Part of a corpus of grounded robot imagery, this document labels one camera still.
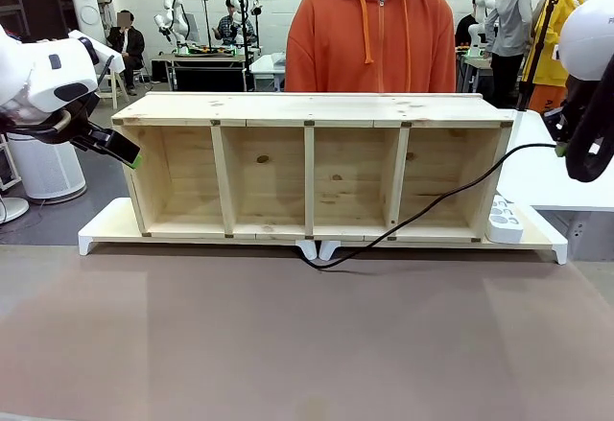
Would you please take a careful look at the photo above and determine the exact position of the white fan base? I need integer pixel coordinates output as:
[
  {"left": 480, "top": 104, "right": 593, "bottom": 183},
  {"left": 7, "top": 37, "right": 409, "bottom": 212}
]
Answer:
[{"left": 0, "top": 193, "right": 30, "bottom": 224}]

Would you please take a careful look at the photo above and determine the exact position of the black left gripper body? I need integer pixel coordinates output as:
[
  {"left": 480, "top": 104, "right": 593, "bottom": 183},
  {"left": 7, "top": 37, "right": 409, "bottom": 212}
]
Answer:
[{"left": 66, "top": 94, "right": 116, "bottom": 152}]

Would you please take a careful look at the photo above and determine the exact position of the thin metal pole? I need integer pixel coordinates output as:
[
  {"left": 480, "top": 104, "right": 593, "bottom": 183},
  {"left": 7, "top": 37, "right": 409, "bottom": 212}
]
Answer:
[{"left": 201, "top": 0, "right": 212, "bottom": 48}]

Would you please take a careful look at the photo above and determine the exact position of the seated person in black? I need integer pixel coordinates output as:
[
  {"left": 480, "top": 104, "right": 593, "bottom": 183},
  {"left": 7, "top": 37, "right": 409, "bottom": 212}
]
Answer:
[{"left": 106, "top": 9, "right": 146, "bottom": 91}]

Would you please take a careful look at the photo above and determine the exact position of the background person in black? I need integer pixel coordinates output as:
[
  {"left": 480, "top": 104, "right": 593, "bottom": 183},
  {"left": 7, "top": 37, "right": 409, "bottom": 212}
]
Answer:
[{"left": 454, "top": 11, "right": 481, "bottom": 48}]

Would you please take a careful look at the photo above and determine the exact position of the white cylindrical air purifier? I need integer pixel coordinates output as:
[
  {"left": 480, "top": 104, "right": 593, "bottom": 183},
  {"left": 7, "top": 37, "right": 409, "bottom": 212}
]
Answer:
[{"left": 7, "top": 131, "right": 87, "bottom": 200}]

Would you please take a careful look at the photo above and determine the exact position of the dark background work table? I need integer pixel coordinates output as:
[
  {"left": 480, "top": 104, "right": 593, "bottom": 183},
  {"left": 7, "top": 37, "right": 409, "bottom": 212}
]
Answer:
[{"left": 151, "top": 51, "right": 263, "bottom": 92}]

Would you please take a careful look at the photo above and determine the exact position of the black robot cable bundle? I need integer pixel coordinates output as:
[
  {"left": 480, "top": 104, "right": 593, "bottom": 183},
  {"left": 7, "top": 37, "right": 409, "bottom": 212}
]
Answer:
[{"left": 564, "top": 73, "right": 614, "bottom": 183}]

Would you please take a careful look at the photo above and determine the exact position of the white side table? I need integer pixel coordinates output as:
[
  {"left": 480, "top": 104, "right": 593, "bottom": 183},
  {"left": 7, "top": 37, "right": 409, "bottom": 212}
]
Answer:
[{"left": 498, "top": 108, "right": 614, "bottom": 262}]

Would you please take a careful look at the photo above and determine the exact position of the person in orange hoodie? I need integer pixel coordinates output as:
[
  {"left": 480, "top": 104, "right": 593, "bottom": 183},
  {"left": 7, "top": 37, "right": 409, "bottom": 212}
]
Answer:
[{"left": 285, "top": 0, "right": 457, "bottom": 94}]

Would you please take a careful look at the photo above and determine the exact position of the white power strip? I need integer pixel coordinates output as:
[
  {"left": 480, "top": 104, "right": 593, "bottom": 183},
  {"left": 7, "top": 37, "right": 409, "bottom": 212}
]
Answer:
[{"left": 484, "top": 194, "right": 525, "bottom": 245}]

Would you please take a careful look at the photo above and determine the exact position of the white sawhorse stand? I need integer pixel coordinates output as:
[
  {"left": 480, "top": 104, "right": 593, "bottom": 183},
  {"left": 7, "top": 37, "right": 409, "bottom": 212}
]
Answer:
[{"left": 98, "top": 56, "right": 130, "bottom": 108}]

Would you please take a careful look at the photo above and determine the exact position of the black tripod stand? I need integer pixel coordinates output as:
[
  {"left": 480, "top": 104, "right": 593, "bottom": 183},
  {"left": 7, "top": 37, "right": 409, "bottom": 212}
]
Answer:
[{"left": 516, "top": 0, "right": 562, "bottom": 113}]

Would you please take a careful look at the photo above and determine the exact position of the black camera stand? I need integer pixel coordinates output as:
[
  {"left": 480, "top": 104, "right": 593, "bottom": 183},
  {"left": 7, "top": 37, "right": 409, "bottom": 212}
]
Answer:
[{"left": 237, "top": 0, "right": 264, "bottom": 91}]

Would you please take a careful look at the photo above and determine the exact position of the mannequin in grey shirt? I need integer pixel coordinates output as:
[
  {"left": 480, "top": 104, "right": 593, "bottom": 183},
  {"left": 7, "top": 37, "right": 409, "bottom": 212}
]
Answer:
[{"left": 484, "top": 0, "right": 534, "bottom": 108}]

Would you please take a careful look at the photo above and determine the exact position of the mannequin in yellow jacket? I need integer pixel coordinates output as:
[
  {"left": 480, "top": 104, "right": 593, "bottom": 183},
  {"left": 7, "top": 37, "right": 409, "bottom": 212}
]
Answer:
[{"left": 530, "top": 0, "right": 591, "bottom": 115}]

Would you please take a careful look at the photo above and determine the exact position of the black power cable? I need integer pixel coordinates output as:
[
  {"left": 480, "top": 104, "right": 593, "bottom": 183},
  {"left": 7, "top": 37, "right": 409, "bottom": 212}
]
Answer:
[{"left": 297, "top": 142, "right": 562, "bottom": 277}]

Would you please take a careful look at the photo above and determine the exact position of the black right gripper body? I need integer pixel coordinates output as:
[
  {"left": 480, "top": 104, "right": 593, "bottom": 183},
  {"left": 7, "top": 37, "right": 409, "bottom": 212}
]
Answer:
[{"left": 546, "top": 104, "right": 577, "bottom": 145}]

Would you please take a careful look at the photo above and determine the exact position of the wooden four-compartment shelf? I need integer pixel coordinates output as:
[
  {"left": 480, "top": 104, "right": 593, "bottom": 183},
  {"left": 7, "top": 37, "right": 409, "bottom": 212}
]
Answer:
[{"left": 110, "top": 92, "right": 514, "bottom": 243}]

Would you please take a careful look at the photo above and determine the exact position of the white tower air conditioner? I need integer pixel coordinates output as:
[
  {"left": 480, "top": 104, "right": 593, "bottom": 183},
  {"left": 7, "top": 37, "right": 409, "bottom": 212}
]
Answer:
[{"left": 66, "top": 0, "right": 106, "bottom": 41}]

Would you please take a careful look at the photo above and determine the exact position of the seated person in plaid shirt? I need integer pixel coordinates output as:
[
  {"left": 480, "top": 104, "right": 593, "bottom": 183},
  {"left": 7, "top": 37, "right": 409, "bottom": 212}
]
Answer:
[{"left": 210, "top": 0, "right": 250, "bottom": 48}]

